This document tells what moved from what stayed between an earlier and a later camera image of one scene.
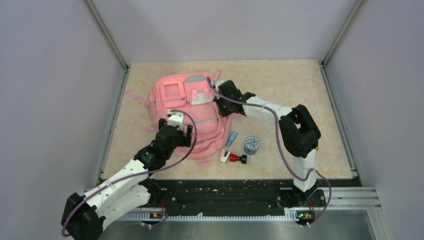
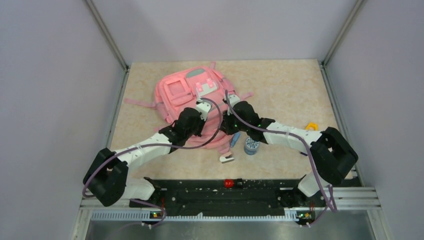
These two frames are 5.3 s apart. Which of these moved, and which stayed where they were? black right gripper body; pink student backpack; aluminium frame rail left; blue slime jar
Moved: pink student backpack; black right gripper body
Stayed: blue slime jar; aluminium frame rail left
